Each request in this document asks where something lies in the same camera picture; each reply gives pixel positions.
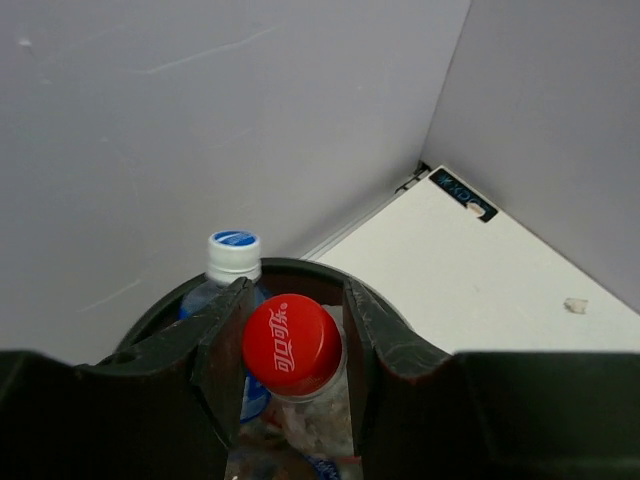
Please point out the small white scrap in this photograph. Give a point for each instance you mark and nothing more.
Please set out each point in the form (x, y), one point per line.
(576, 305)

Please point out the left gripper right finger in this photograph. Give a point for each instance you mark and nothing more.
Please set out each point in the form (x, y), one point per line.
(420, 413)

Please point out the dark blue label bottle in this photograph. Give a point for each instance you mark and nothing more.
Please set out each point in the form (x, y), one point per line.
(232, 254)

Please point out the crushed light blue label bottle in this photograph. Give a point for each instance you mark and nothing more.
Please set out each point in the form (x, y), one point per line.
(286, 464)

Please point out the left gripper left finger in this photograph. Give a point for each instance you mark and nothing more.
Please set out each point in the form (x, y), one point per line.
(167, 407)

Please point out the small red label bottle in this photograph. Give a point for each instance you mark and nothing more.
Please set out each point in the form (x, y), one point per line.
(297, 349)

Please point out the left blue table sticker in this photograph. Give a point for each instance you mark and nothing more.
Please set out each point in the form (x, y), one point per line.
(463, 194)

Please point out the brown round bin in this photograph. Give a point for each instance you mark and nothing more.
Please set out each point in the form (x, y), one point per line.
(323, 284)

